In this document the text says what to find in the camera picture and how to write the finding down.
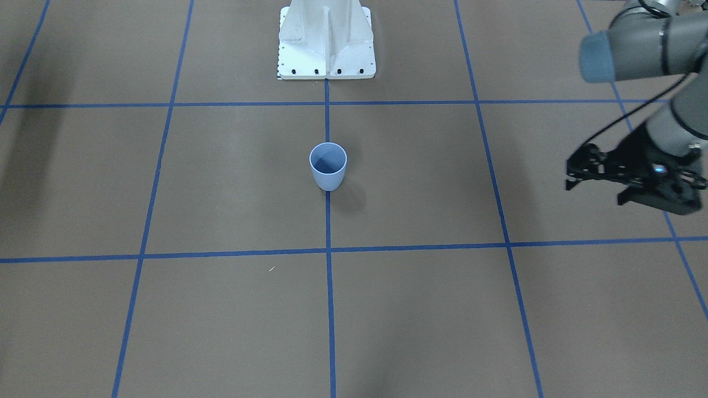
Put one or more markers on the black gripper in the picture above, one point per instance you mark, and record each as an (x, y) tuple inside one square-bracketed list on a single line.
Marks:
[(631, 156)]

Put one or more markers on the light blue plastic cup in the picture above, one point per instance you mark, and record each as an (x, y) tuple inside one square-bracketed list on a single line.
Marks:
[(328, 162)]

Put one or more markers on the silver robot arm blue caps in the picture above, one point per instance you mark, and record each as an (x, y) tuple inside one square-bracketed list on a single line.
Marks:
[(647, 39)]

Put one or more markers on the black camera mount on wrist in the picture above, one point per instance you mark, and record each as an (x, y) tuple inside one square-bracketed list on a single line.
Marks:
[(589, 162)]

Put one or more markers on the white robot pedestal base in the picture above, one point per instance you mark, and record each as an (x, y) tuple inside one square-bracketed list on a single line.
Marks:
[(326, 40)]

